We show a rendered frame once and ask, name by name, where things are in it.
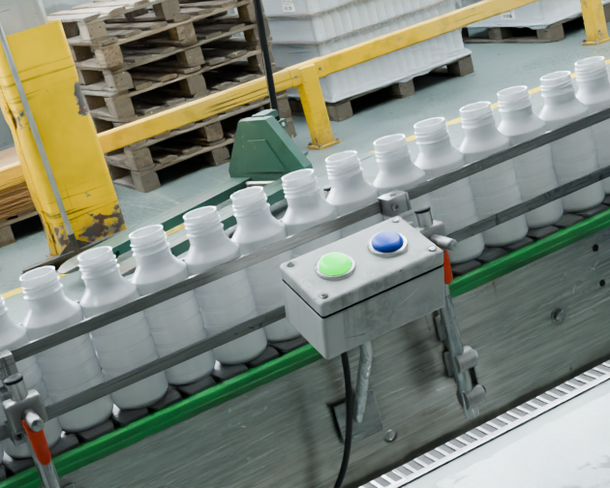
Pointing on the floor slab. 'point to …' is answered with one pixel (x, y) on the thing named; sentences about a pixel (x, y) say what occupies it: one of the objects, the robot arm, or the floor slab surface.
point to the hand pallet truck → (260, 139)
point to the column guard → (54, 135)
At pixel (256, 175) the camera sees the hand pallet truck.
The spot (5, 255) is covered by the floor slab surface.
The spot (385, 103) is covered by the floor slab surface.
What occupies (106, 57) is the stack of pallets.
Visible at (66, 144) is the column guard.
